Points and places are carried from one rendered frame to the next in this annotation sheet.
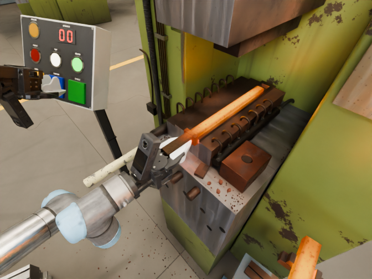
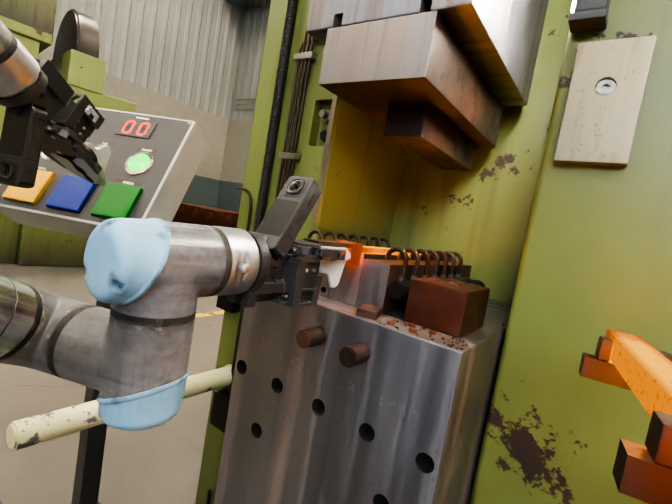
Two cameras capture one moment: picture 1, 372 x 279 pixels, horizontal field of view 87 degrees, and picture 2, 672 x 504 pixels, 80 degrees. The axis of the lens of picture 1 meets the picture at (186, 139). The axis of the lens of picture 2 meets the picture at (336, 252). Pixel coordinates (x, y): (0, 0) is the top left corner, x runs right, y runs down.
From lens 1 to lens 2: 0.45 m
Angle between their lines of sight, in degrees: 44
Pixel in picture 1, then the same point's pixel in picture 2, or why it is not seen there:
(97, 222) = (189, 261)
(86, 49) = (166, 145)
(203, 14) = (394, 53)
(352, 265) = not seen: outside the picture
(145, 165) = (291, 217)
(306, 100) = (504, 283)
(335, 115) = (562, 184)
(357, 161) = (618, 243)
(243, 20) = (438, 61)
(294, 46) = (468, 208)
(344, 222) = not seen: hidden behind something
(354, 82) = (569, 126)
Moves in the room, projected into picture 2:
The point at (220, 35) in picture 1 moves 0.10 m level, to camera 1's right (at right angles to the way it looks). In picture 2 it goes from (415, 66) to (476, 83)
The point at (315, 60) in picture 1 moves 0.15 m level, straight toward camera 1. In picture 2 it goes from (500, 222) to (500, 217)
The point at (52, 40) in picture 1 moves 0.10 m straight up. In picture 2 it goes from (105, 132) to (111, 85)
